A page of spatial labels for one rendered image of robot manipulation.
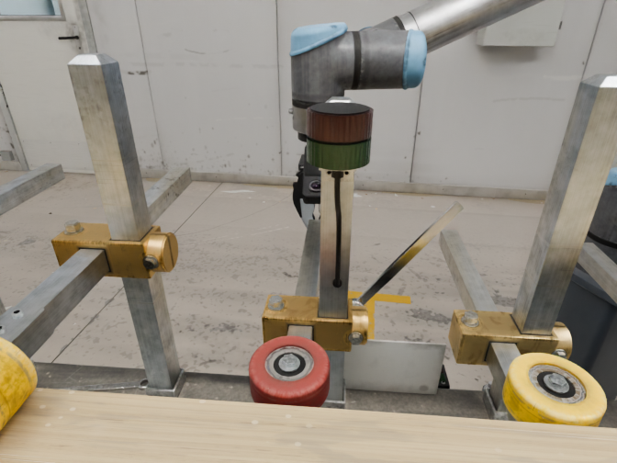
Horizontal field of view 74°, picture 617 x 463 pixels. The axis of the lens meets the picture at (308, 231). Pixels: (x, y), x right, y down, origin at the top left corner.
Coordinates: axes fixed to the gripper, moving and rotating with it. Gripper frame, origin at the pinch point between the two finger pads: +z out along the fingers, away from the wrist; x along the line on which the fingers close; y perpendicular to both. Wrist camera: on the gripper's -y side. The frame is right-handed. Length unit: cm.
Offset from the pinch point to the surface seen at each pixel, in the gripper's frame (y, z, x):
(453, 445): -49, -9, -15
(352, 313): -29.3, -5.2, -6.8
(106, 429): -50, -9, 14
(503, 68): 226, 0, -105
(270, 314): -30.5, -5.4, 3.6
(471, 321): -29.2, -5.1, -21.7
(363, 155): -34.6, -28.1, -6.8
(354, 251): 133, 87, -12
